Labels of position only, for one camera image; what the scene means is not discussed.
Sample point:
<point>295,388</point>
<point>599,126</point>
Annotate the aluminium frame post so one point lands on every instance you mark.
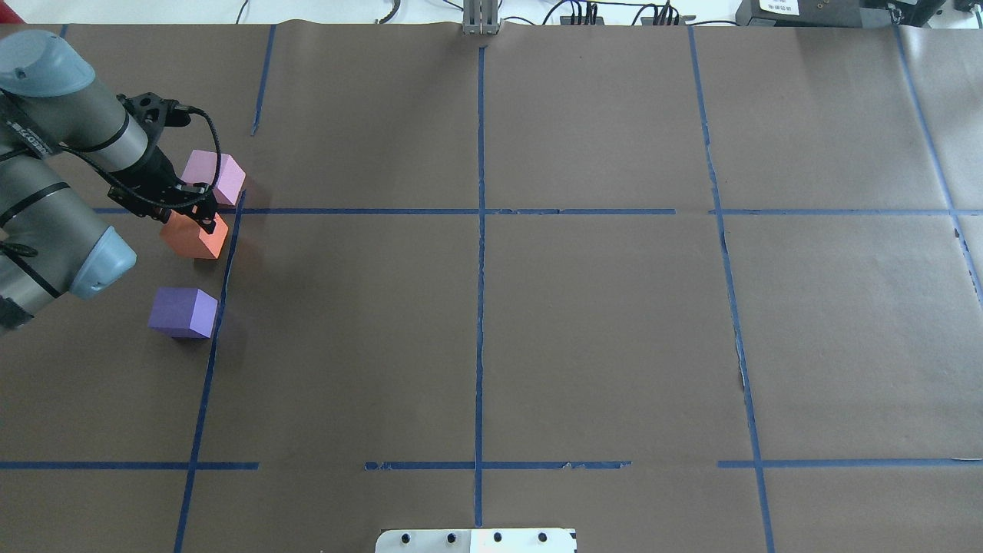
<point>480,17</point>

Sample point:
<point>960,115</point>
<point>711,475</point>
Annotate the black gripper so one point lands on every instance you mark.
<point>157,170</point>

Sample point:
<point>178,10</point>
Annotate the black box device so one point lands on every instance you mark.
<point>815,14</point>

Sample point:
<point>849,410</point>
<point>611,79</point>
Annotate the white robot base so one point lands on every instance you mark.
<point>478,540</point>

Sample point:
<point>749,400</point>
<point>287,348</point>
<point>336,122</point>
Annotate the pink foam block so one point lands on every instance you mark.
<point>200,168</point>

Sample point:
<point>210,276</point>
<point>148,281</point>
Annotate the orange foam block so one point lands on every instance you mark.
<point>187,239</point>

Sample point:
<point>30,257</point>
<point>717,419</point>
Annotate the purple foam block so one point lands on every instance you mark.
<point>183,313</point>

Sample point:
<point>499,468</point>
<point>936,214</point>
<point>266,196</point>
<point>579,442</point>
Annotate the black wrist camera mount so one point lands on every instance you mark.
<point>155,113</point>

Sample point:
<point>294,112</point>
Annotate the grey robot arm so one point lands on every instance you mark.
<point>53,243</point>

